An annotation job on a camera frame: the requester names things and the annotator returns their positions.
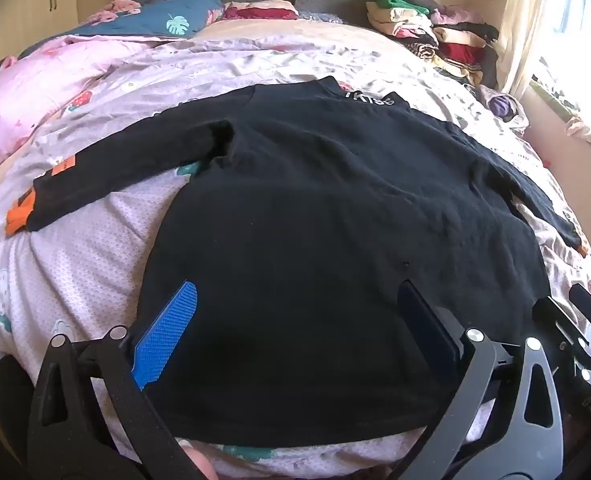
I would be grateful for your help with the blue floral quilt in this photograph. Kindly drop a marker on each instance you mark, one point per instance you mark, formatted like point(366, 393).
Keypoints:
point(165, 15)

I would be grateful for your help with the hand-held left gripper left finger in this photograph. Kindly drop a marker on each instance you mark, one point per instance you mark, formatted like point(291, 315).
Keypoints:
point(168, 335)

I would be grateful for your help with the cream curtain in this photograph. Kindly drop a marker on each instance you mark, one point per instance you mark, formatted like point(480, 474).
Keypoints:
point(530, 25)

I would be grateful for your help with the stack of folded clothes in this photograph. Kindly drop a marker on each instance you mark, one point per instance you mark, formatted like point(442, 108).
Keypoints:
point(435, 35)

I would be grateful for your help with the clothes on windowsill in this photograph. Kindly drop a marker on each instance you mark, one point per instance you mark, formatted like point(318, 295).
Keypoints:
point(575, 115)

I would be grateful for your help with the pink strawberry print duvet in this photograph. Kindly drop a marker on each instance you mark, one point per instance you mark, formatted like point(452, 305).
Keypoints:
point(75, 270)

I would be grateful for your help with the cream wardrobe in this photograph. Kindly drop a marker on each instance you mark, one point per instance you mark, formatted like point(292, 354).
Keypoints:
point(20, 10)

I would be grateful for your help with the bag with purple cloth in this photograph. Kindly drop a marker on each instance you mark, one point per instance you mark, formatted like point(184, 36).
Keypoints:
point(503, 107)

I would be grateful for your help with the red cloth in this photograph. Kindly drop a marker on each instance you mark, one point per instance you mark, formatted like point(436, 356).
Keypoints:
point(260, 11)

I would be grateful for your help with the black sweater with orange cuffs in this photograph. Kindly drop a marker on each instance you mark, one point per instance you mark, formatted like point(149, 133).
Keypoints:
point(325, 235)

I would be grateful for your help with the beige blanket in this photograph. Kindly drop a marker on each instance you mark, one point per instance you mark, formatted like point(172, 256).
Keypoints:
point(285, 27)

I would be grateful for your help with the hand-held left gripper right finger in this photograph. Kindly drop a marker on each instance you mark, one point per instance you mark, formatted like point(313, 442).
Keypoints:
point(428, 325)

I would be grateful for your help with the plain pink quilt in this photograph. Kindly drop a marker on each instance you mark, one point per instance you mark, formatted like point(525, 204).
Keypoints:
point(35, 90)

